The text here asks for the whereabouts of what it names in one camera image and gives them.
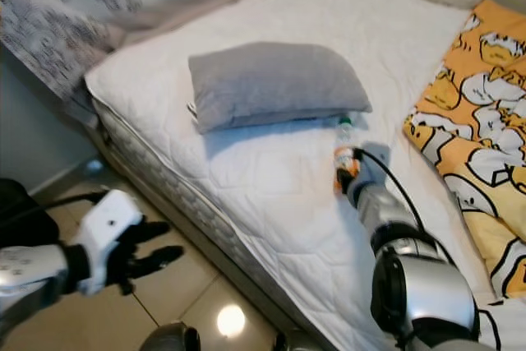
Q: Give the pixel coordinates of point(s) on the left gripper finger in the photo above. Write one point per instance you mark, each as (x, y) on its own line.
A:
(152, 232)
(160, 262)

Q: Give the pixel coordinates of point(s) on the orange label drink bottle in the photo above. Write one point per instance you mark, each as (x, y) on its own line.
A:
(345, 158)

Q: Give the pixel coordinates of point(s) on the grey pillow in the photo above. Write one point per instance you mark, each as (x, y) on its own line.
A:
(279, 84)

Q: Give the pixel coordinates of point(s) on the yellow cartoon egg blanket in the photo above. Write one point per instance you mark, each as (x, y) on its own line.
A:
(477, 104)

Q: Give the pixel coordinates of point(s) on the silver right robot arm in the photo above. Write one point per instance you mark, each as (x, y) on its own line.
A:
(390, 211)

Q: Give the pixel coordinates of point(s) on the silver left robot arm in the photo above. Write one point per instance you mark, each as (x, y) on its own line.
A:
(33, 273)

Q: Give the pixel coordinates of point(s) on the white quilted mattress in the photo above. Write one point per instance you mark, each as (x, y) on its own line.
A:
(296, 203)

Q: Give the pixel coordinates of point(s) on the grey robot left leg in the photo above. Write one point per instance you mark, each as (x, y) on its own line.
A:
(171, 339)

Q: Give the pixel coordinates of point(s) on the grey white patterned cloth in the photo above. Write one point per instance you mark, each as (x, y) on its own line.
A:
(66, 6)

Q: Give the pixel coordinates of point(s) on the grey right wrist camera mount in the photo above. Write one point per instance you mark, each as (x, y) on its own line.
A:
(376, 162)

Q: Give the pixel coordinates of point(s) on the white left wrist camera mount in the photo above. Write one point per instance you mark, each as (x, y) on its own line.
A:
(107, 223)

